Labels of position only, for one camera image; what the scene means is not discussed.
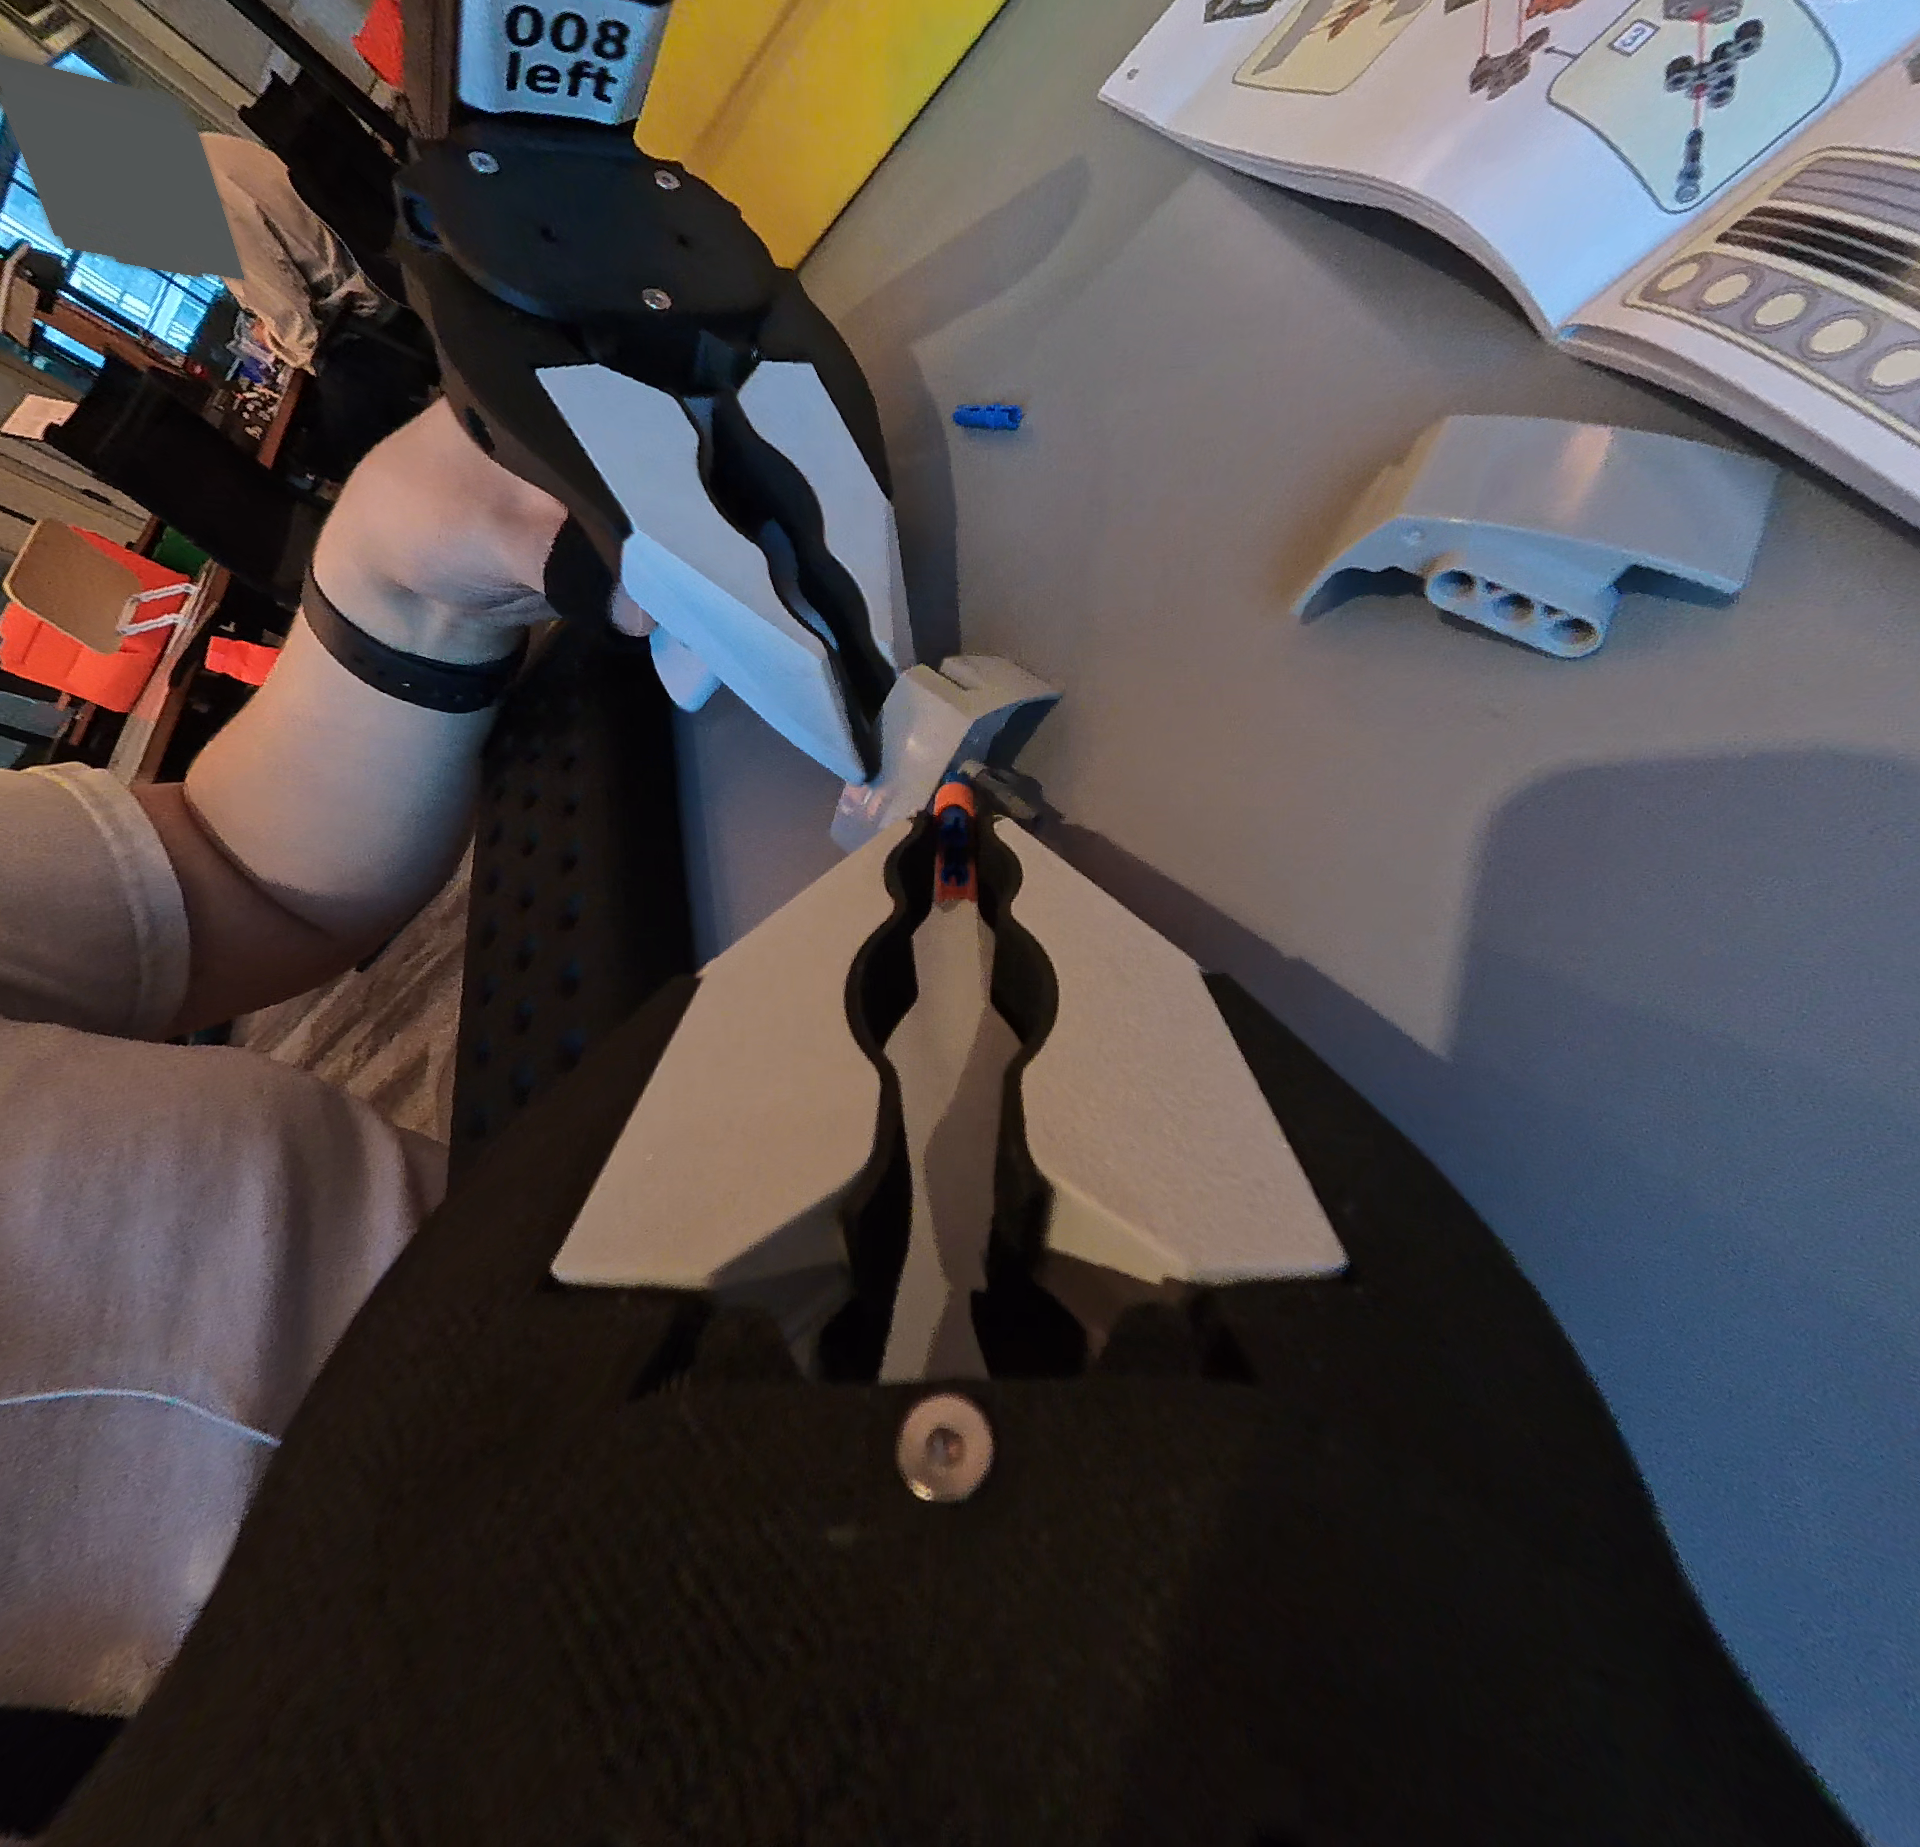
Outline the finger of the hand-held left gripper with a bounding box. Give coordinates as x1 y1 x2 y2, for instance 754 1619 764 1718
533 365 889 790
718 359 911 738

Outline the orange beam with blue pins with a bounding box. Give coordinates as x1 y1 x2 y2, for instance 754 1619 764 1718
928 773 982 906

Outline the black wristband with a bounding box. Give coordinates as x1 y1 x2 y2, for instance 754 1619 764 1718
295 565 532 718

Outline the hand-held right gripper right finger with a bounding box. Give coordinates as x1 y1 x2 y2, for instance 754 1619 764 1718
972 816 1349 1377

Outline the person's left forearm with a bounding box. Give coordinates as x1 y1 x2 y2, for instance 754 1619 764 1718
177 607 519 1042

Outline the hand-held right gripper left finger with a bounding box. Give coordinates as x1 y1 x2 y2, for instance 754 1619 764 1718
550 813 918 1380

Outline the yellow parts bin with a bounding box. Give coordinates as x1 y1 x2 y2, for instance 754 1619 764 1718
637 0 1072 270

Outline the orange storage bin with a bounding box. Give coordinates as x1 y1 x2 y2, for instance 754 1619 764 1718
0 519 203 712

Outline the person's left hand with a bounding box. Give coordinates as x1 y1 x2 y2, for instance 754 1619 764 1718
314 404 661 648

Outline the open instruction manual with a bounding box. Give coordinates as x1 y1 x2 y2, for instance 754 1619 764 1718
1099 0 1920 529

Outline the grey curved panel piece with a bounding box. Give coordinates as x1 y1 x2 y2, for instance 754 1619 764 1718
830 652 1066 855
1294 415 1782 661

